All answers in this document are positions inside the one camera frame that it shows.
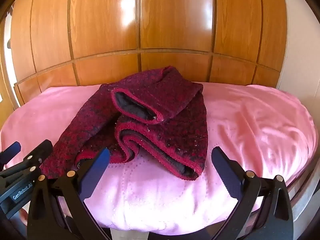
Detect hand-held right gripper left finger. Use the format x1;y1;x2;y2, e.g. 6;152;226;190
27;147;111;240

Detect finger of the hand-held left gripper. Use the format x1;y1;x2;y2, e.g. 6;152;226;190
0;140;53;180
0;141;21;165

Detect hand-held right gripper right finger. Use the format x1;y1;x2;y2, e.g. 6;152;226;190
211;146;293;240

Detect maroon knit sweater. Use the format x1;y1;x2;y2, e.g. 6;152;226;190
40;66;209;181

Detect pink bed sheet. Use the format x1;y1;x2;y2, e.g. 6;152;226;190
0;81;316;230

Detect wooden headboard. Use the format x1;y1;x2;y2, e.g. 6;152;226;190
10;0;288;105

